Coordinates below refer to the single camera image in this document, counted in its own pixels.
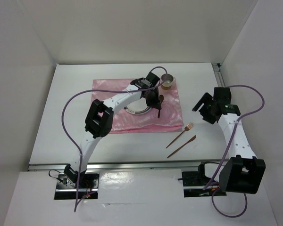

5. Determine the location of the copper knife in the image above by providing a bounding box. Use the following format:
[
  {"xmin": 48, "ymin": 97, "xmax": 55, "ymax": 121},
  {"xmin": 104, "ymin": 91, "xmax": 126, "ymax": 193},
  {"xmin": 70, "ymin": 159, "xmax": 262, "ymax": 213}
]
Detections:
[{"xmin": 167, "ymin": 135, "xmax": 197, "ymax": 158}]

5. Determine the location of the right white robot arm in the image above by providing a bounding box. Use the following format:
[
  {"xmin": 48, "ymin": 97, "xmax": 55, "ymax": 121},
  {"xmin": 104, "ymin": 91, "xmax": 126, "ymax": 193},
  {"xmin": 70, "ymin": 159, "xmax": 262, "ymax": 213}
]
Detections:
[{"xmin": 192, "ymin": 87, "xmax": 266, "ymax": 194}]

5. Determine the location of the copper spoon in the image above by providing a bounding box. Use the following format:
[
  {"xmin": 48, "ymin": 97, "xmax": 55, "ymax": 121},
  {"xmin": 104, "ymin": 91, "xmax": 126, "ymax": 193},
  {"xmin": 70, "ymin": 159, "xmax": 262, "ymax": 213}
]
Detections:
[{"xmin": 158, "ymin": 95, "xmax": 164, "ymax": 118}]

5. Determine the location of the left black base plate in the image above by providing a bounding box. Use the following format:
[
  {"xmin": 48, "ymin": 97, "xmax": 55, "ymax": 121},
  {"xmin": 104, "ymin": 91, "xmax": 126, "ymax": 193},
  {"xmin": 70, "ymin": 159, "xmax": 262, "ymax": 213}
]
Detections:
[{"xmin": 54, "ymin": 173, "xmax": 100, "ymax": 200}]

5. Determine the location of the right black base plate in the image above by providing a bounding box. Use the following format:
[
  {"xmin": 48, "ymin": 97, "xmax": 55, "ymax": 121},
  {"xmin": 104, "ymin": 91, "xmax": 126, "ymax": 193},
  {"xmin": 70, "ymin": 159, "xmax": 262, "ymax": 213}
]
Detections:
[{"xmin": 178, "ymin": 171, "xmax": 226, "ymax": 198}]

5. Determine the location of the aluminium right side rail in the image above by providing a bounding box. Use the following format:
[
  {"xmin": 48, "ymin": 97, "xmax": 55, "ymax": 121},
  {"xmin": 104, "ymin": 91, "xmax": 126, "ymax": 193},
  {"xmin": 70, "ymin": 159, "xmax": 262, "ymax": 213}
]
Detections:
[{"xmin": 211, "ymin": 63, "xmax": 225, "ymax": 87}]

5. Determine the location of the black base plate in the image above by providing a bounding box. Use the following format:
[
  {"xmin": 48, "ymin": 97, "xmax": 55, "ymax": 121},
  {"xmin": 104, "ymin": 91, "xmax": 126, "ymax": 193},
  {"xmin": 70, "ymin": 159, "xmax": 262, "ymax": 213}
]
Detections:
[
  {"xmin": 54, "ymin": 173, "xmax": 100, "ymax": 200},
  {"xmin": 178, "ymin": 171, "xmax": 226, "ymax": 198}
]

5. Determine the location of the metal cup cork sleeve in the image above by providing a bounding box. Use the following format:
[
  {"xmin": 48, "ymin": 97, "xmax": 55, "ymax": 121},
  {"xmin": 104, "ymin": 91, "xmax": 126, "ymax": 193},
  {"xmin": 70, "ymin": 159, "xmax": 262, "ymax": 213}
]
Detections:
[{"xmin": 161, "ymin": 73, "xmax": 174, "ymax": 90}]

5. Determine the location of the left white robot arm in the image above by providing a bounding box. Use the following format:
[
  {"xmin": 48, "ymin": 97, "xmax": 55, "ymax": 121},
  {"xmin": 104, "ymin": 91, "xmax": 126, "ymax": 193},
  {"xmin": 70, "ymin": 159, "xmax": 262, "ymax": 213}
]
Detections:
[{"xmin": 61, "ymin": 72, "xmax": 162, "ymax": 188}]

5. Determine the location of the pink floral satin cloth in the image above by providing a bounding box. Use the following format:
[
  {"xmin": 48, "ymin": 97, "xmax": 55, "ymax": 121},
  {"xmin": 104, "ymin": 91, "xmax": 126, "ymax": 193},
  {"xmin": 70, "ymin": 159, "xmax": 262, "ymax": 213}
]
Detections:
[{"xmin": 92, "ymin": 76, "xmax": 184, "ymax": 134}]

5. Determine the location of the aluminium rail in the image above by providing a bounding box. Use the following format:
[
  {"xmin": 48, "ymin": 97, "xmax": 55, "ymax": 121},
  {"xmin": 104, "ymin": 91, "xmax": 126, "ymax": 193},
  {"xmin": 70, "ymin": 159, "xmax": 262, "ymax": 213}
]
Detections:
[
  {"xmin": 28, "ymin": 160, "xmax": 219, "ymax": 171},
  {"xmin": 211, "ymin": 63, "xmax": 225, "ymax": 87}
]

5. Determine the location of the white plate green rim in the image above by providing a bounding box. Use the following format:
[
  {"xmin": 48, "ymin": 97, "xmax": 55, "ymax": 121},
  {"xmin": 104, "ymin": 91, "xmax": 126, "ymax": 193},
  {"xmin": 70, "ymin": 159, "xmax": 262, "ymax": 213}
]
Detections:
[{"xmin": 124, "ymin": 98, "xmax": 151, "ymax": 115}]

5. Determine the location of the copper fork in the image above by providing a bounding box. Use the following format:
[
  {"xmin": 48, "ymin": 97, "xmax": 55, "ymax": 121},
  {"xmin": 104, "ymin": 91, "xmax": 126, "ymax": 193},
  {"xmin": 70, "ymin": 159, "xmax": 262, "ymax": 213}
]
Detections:
[{"xmin": 166, "ymin": 122, "xmax": 194, "ymax": 148}]

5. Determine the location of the aluminium front rail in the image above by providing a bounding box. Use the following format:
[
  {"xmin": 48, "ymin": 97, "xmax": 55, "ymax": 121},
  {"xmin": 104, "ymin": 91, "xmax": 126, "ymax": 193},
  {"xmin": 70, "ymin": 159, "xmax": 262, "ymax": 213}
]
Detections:
[{"xmin": 28, "ymin": 160, "xmax": 219, "ymax": 171}]

